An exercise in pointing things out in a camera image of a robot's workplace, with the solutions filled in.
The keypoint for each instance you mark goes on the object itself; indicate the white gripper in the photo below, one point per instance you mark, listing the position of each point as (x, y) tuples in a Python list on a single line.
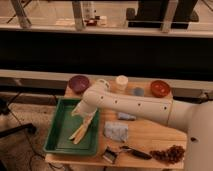
[(82, 109)]

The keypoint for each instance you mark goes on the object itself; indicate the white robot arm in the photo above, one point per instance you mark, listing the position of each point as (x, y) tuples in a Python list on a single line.
[(196, 120)]

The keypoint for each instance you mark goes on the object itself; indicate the green plastic tray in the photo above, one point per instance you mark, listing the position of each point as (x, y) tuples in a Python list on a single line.
[(64, 125)]

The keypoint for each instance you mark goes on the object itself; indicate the blue folded cloth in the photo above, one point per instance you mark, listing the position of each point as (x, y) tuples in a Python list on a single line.
[(116, 131)]

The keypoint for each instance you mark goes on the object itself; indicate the small metal clip box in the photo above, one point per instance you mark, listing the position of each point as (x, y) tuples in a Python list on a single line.
[(109, 155)]

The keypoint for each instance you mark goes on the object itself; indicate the purple bowl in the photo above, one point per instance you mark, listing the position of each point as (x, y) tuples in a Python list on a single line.
[(79, 83)]

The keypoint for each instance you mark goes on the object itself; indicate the red-brown bowl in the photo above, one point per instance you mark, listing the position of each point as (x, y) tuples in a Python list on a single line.
[(160, 88)]

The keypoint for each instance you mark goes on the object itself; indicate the brown grape bunch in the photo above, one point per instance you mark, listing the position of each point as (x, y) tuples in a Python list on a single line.
[(172, 155)]

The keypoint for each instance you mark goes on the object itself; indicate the black handled tool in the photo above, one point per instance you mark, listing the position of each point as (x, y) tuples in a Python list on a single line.
[(136, 153)]

